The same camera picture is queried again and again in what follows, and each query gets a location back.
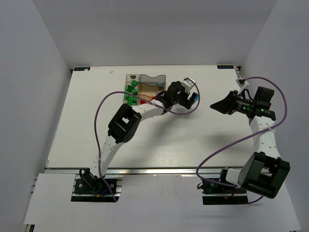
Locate green upside-down 2x2 lego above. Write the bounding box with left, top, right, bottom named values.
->
left=132, top=81, right=138, bottom=87

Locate green 2x4 lego brick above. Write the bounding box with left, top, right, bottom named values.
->
left=127, top=96, right=137, bottom=106

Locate green lego brick carried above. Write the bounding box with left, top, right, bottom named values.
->
left=126, top=85, right=135, bottom=92

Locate green curved lego brick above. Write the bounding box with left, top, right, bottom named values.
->
left=125, top=92, right=130, bottom=100

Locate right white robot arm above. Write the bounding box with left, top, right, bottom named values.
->
left=210, top=87, right=290, bottom=199

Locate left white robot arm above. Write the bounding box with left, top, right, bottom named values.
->
left=79, top=78, right=200, bottom=189

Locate amber tinted container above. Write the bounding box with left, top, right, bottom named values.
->
left=138, top=84, right=166, bottom=105

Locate grey smoked container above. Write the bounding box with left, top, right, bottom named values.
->
left=139, top=74, right=166, bottom=87

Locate tall clear narrow container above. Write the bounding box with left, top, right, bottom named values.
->
left=123, top=74, right=140, bottom=106

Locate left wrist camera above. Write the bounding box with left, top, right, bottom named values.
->
left=181, top=78, right=196, bottom=94

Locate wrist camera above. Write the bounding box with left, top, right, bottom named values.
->
left=236, top=77, right=249, bottom=88
left=181, top=78, right=196, bottom=94

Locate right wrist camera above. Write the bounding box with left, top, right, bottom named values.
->
left=236, top=77, right=249, bottom=88

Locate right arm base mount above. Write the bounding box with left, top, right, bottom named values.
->
left=197, top=180, right=249, bottom=205

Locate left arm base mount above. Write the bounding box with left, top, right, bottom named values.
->
left=71, top=168, right=122, bottom=203

